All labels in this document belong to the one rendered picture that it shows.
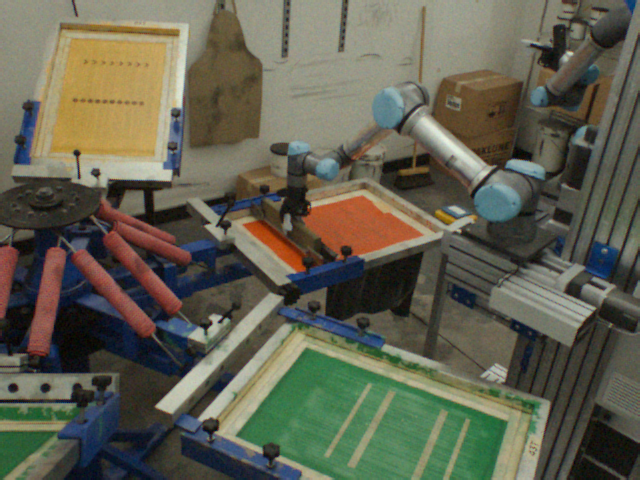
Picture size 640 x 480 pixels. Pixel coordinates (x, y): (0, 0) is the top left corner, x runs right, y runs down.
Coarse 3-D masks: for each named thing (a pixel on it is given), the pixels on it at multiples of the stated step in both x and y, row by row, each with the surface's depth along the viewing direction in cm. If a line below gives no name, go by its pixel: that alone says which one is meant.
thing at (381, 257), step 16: (320, 192) 281; (336, 192) 286; (384, 192) 286; (400, 208) 278; (416, 208) 274; (432, 224) 264; (416, 240) 250; (432, 240) 251; (368, 256) 236; (384, 256) 238; (400, 256) 244; (288, 272) 223
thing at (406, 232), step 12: (384, 216) 273; (396, 216) 274; (396, 228) 265; (408, 228) 265; (384, 240) 255; (396, 240) 256; (408, 240) 257; (276, 252) 241; (288, 252) 241; (300, 252) 242; (336, 252) 244; (360, 252) 245; (288, 264) 234; (300, 264) 235
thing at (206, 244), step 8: (208, 240) 227; (184, 248) 221; (192, 248) 222; (200, 248) 222; (208, 248) 223; (216, 248) 225; (192, 256) 221; (200, 256) 223; (216, 256) 227; (192, 264) 222
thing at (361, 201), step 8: (344, 200) 283; (352, 200) 284; (360, 200) 285; (368, 200) 285; (312, 208) 274; (320, 208) 275; (328, 208) 276; (368, 208) 279; (376, 208) 279; (376, 216) 273; (248, 224) 258; (256, 224) 258; (264, 224) 259; (256, 232) 253; (264, 232) 253; (272, 232) 254; (264, 240) 248; (272, 240) 248; (280, 240) 249
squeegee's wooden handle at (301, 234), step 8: (264, 200) 254; (272, 200) 254; (264, 208) 256; (272, 208) 250; (280, 208) 249; (272, 216) 252; (280, 224) 248; (296, 224) 239; (288, 232) 244; (296, 232) 239; (304, 232) 235; (312, 232) 234; (296, 240) 241; (304, 240) 236; (312, 240) 231; (320, 240) 232; (312, 248) 233; (320, 248) 234
